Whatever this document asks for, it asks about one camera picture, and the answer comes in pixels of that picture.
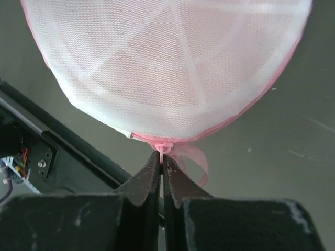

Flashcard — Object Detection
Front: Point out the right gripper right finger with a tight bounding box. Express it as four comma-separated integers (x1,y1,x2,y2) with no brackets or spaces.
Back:
162,155,213,208

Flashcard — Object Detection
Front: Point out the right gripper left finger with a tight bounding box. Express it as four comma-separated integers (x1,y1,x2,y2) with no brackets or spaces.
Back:
115,150,161,207

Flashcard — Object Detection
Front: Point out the pink white mesh laundry bag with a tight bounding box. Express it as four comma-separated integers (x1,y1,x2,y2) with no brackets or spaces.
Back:
21,1,312,186

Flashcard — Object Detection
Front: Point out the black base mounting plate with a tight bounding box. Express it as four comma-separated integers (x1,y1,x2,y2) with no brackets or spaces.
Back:
1,80,131,193

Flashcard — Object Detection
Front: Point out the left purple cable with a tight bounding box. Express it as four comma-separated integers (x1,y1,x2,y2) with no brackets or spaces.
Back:
0,177,14,206

